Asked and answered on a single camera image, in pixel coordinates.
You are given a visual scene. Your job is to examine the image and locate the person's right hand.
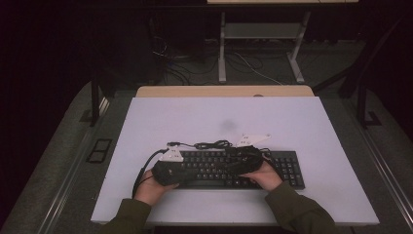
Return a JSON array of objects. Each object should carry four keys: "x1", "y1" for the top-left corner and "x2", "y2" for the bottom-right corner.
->
[{"x1": 239, "y1": 160, "x2": 283, "y2": 192}]

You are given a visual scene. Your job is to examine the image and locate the white board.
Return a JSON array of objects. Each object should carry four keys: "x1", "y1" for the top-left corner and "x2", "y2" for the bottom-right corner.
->
[{"x1": 91, "y1": 96, "x2": 380, "y2": 226}]

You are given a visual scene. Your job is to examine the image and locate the right hand-held gripper black cable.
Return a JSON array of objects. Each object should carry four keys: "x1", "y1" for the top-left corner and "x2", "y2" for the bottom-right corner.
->
[{"x1": 261, "y1": 151, "x2": 283, "y2": 179}]

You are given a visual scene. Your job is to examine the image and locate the black floor cables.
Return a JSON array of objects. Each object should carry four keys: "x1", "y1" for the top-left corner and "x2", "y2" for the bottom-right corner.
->
[{"x1": 150, "y1": 33, "x2": 219, "y2": 86}]

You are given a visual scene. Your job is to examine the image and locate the black keyboard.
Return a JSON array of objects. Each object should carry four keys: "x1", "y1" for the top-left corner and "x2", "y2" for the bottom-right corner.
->
[{"x1": 174, "y1": 149, "x2": 306, "y2": 191}]

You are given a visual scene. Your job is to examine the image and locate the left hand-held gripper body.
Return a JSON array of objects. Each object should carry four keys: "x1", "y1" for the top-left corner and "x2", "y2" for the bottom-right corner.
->
[{"x1": 151, "y1": 145, "x2": 191, "y2": 187}]

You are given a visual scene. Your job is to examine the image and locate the left hand-held gripper black cable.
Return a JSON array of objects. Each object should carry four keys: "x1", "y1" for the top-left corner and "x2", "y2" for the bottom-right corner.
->
[{"x1": 131, "y1": 147, "x2": 169, "y2": 199}]

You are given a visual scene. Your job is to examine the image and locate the white metal desk frame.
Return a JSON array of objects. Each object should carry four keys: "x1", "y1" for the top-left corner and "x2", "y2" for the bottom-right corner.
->
[{"x1": 217, "y1": 11, "x2": 312, "y2": 85}]

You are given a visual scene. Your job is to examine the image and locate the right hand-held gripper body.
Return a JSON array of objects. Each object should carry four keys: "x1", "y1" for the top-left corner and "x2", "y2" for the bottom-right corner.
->
[{"x1": 225, "y1": 133, "x2": 272, "y2": 176}]

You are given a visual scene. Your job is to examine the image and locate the black metal stand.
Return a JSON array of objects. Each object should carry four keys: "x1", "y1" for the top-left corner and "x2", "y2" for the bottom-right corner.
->
[
  {"x1": 90, "y1": 72, "x2": 102, "y2": 128},
  {"x1": 356, "y1": 82, "x2": 384, "y2": 130}
]

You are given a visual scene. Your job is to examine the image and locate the white floor cable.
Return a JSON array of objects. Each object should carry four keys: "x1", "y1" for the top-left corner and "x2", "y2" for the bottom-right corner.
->
[{"x1": 233, "y1": 52, "x2": 283, "y2": 86}]

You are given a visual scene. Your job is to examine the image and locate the wooden table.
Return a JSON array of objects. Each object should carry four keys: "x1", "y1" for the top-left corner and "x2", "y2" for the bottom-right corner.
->
[{"x1": 135, "y1": 85, "x2": 316, "y2": 98}]

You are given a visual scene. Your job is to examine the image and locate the black keyboard cable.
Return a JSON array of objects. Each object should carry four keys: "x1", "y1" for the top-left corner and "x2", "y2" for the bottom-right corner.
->
[{"x1": 166, "y1": 139, "x2": 272, "y2": 154}]

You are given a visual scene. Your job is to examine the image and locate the person's left hand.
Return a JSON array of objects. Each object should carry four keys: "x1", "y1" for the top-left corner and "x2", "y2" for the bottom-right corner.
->
[{"x1": 133, "y1": 176, "x2": 180, "y2": 207}]

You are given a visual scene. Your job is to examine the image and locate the black floor socket frame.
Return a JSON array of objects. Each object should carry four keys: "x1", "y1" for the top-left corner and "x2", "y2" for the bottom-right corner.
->
[{"x1": 86, "y1": 138, "x2": 113, "y2": 164}]

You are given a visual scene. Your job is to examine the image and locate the hand-held gripper black cable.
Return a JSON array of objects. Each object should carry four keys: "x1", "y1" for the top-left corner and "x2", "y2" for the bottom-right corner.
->
[
  {"x1": 131, "y1": 147, "x2": 169, "y2": 199},
  {"x1": 261, "y1": 151, "x2": 283, "y2": 179}
]

